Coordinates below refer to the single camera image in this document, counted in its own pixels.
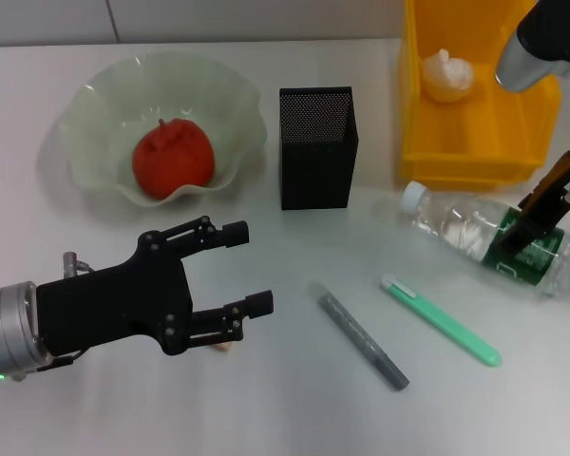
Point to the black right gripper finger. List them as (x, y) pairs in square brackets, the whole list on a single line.
[(537, 218)]

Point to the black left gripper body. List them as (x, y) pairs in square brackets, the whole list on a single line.
[(114, 304)]

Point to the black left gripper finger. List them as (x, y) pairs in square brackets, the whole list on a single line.
[(259, 305), (235, 234)]

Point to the clear bottle with green label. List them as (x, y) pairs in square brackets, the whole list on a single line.
[(456, 218)]

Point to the white paper ball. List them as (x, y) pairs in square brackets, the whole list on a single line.
[(449, 76)]

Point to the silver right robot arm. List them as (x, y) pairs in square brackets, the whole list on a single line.
[(522, 66)]

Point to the beige eraser with barcode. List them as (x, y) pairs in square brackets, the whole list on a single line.
[(223, 347)]

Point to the grey marker pen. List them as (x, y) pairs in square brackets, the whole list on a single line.
[(356, 332)]

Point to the black mesh pen holder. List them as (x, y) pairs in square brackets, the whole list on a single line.
[(318, 157)]

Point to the mint green pen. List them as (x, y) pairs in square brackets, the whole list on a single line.
[(437, 323)]

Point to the wavy green glass fruit plate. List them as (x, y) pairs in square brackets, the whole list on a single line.
[(100, 119)]

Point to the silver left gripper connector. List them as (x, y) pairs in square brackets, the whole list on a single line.
[(69, 261)]

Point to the yellow plastic bin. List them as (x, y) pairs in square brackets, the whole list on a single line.
[(456, 152)]

